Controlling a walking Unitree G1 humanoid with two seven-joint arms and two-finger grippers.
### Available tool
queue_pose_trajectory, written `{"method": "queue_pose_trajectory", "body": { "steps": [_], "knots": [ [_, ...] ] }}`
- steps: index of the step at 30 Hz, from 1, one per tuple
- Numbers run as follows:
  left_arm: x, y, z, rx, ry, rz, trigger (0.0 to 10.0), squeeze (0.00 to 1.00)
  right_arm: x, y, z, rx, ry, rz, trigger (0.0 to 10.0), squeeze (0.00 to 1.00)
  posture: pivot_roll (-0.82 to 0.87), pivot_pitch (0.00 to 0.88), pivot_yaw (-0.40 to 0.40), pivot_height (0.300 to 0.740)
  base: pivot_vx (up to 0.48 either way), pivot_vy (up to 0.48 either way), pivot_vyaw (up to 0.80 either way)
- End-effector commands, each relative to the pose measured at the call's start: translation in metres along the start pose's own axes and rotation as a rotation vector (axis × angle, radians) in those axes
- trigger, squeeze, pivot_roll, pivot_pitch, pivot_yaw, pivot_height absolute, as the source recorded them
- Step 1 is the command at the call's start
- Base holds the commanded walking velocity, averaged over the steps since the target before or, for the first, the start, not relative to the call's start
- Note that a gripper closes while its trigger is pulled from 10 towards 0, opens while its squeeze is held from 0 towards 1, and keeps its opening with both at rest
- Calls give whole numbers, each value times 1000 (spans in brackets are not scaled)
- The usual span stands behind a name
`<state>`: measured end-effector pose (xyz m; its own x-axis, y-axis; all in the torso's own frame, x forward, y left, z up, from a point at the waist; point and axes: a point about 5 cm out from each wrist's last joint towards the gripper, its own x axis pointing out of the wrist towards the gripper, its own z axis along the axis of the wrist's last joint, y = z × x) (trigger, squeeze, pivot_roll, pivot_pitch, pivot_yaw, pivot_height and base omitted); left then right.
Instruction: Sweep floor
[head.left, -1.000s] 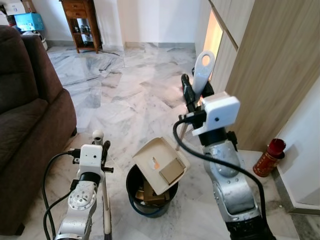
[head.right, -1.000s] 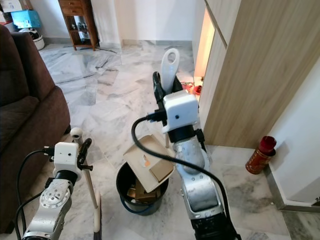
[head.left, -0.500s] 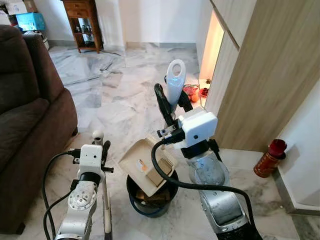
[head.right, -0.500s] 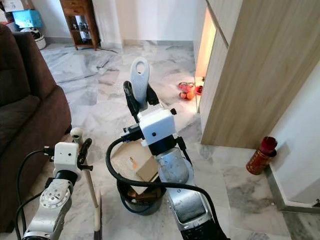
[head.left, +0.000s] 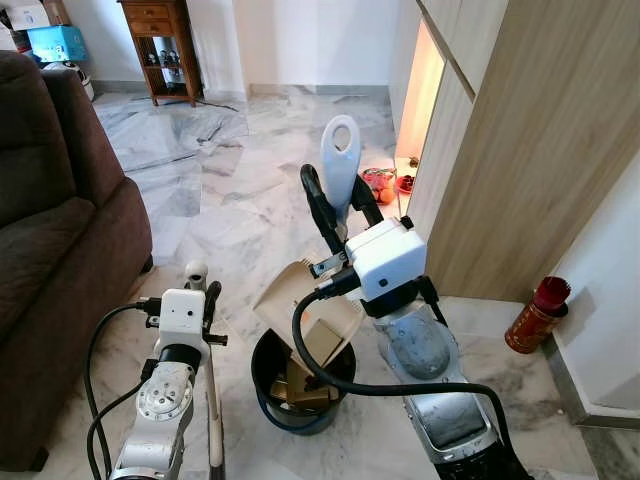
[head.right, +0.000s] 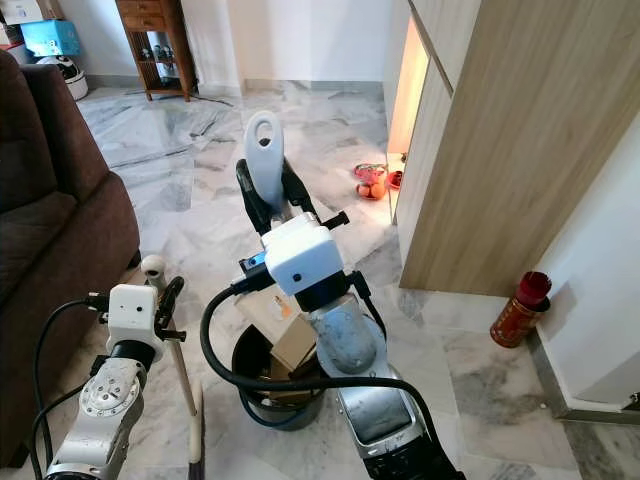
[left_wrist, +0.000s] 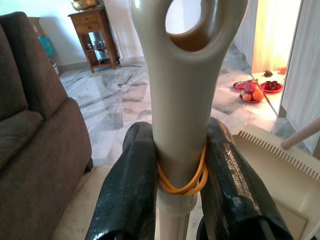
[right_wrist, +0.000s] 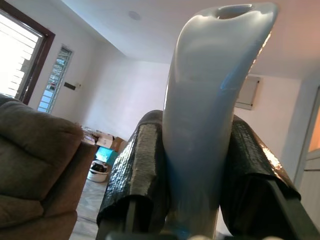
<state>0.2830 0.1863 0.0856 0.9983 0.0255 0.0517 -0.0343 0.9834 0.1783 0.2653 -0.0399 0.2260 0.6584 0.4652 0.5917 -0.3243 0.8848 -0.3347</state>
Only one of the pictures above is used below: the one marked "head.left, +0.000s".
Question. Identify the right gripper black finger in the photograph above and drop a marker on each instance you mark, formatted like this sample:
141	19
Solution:
320	205
368	205

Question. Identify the white round appliance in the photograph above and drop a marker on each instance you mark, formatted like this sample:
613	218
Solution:
72	80

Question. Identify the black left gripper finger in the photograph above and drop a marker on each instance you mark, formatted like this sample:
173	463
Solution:
211	305

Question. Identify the light wood wardrobe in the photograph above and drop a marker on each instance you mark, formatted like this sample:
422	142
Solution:
540	140

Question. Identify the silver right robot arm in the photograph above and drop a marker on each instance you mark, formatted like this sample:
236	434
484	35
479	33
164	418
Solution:
440	400

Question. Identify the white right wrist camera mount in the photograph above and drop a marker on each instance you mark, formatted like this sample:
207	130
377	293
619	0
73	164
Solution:
388	258

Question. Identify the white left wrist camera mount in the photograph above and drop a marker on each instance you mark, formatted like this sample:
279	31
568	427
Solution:
182	315

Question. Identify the black round waste bin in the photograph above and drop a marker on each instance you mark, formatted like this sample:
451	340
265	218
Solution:
270	400

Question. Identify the dark wooden side cabinet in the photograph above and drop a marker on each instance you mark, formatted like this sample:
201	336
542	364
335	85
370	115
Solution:
160	40

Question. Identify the small brown cardboard box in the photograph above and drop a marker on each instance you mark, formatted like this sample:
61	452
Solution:
322	342

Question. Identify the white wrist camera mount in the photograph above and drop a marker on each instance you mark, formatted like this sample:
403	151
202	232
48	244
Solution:
182	315
388	258

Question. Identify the brown fabric sofa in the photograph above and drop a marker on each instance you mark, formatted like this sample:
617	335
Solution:
60	260

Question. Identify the small red cup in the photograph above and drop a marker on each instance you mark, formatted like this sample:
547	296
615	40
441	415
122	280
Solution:
405	184

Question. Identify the light blue box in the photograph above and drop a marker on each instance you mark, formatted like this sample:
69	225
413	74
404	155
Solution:
57	44

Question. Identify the red orange cylinder bottle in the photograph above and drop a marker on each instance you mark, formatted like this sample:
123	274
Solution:
530	325

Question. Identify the white storage box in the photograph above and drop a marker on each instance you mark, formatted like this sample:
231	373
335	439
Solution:
25	14

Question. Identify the dark brown cardboard piece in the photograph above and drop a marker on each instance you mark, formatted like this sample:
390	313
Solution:
300	390

